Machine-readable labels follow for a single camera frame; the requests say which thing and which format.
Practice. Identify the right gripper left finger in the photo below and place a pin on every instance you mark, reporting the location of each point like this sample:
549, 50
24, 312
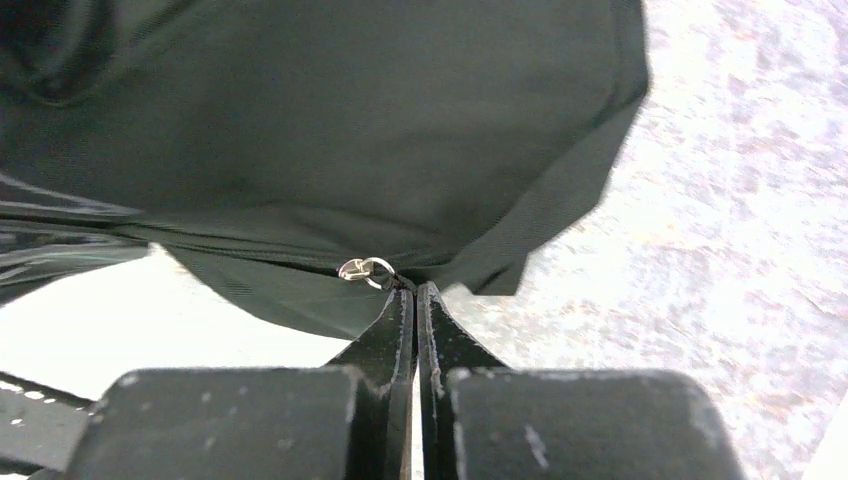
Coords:
348, 419

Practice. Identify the black student backpack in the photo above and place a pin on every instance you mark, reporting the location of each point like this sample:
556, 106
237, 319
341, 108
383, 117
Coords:
263, 144

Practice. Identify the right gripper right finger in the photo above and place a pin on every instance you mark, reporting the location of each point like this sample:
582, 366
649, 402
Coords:
484, 420

